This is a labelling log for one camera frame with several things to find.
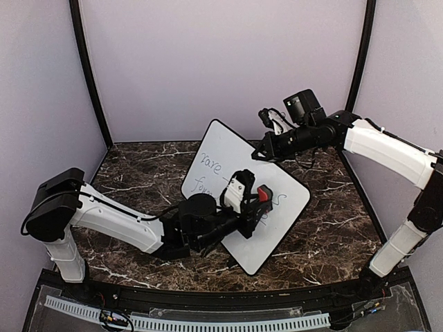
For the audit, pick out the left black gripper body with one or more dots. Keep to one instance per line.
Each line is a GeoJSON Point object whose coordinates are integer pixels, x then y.
{"type": "Point", "coordinates": [248, 212]}

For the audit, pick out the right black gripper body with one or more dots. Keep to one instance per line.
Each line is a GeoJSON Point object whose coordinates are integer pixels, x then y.
{"type": "Point", "coordinates": [282, 150]}

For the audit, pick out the red whiteboard eraser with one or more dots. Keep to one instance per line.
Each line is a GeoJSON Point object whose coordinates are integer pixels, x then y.
{"type": "Point", "coordinates": [265, 194]}

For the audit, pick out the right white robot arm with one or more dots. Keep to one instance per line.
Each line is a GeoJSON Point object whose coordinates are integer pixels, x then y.
{"type": "Point", "coordinates": [308, 127]}

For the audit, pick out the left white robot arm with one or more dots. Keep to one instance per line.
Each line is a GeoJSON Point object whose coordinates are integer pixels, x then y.
{"type": "Point", "coordinates": [196, 224]}

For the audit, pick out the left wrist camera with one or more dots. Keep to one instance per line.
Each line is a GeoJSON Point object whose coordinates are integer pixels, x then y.
{"type": "Point", "coordinates": [237, 193]}

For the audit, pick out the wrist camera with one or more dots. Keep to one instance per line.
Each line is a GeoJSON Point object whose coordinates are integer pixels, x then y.
{"type": "Point", "coordinates": [275, 120]}
{"type": "Point", "coordinates": [237, 193]}

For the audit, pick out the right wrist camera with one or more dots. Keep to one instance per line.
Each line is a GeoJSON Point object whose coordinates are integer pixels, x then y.
{"type": "Point", "coordinates": [275, 120]}

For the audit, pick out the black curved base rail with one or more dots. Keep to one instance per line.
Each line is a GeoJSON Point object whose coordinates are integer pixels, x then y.
{"type": "Point", "coordinates": [337, 298]}

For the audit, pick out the grey slotted cable duct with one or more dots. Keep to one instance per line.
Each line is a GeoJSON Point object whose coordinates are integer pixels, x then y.
{"type": "Point", "coordinates": [174, 320]}

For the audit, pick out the right black frame post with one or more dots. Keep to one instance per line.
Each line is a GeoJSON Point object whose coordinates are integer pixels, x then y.
{"type": "Point", "coordinates": [361, 58]}

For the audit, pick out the black frame post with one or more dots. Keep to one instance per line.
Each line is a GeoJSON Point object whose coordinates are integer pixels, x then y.
{"type": "Point", "coordinates": [87, 70]}
{"type": "Point", "coordinates": [361, 58]}

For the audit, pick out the left black frame post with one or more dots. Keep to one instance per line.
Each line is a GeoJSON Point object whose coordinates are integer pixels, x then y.
{"type": "Point", "coordinates": [87, 70]}

